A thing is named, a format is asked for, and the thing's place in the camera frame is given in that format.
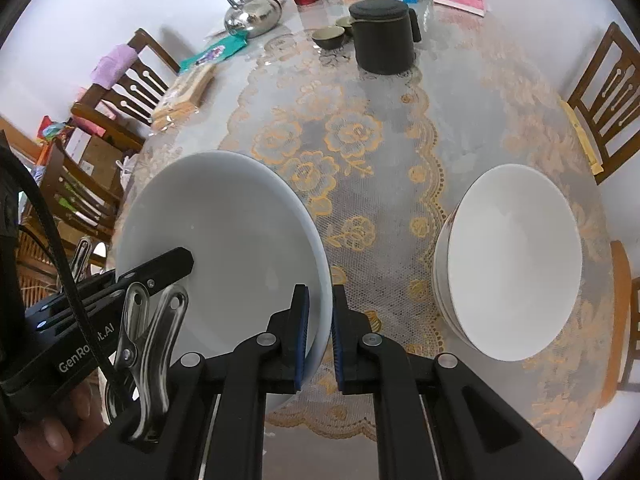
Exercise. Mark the packaged biscuits stack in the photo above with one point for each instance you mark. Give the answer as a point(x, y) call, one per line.
point(183, 98)

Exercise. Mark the black cylindrical lidded pot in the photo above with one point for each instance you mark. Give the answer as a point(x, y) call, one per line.
point(384, 34)

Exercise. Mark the cardboard box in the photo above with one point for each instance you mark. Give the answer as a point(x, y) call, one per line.
point(96, 157)

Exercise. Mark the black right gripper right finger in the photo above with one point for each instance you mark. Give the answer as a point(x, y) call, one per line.
point(406, 393)

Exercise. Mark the wooden chair lower right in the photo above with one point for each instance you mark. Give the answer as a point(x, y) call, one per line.
point(624, 355)

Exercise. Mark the teal snack packet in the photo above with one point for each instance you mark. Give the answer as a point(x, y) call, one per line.
point(217, 52)

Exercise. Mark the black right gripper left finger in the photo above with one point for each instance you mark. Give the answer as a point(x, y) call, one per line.
point(218, 405)

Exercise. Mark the person's left hand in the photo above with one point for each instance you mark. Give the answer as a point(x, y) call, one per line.
point(48, 444)

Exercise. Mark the metal spring clamp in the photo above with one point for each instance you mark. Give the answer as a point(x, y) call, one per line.
point(146, 338)

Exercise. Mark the large white bowl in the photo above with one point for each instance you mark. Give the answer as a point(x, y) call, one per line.
point(252, 241)

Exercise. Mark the wooden chair near left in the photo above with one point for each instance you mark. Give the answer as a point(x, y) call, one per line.
point(84, 213)

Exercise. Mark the stainless steel kettle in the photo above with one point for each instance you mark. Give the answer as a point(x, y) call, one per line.
point(252, 18)

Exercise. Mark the white bowl stack top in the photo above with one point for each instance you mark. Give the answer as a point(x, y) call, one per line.
point(513, 262)

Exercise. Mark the purple cloth on chair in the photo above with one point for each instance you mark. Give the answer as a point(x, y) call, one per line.
point(113, 65)

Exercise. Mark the dark ceramic tea cup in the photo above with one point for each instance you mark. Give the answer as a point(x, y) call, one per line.
point(329, 37)

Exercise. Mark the lace floral tablecloth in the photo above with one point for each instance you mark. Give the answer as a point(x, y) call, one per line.
point(379, 161)

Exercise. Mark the wooden chair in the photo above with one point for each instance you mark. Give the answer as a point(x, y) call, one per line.
point(605, 103)
point(84, 213)
point(134, 96)
point(624, 355)

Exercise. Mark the wooden chair back left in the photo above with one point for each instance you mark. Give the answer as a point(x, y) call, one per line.
point(134, 96)

